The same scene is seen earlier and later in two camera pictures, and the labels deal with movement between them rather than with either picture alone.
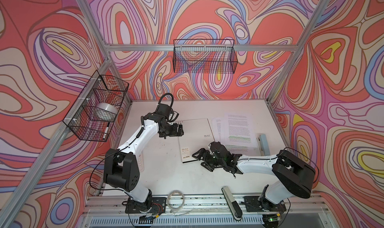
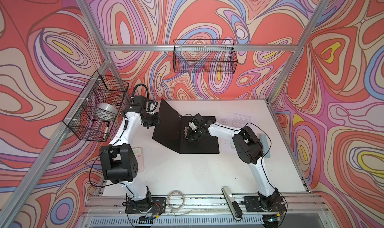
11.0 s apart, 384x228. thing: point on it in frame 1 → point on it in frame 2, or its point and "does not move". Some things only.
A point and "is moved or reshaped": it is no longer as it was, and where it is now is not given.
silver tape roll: x=106 y=110 does not move
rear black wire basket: x=204 y=55 does not move
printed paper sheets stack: x=236 y=131 does not move
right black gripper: x=201 y=151 → x=190 y=137
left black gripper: x=174 y=132 → x=157 y=120
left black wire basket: x=93 y=116 does not move
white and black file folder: x=197 y=135 is moved or reshaped
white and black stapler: x=234 y=207 does not move
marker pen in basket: x=106 y=131 does not move
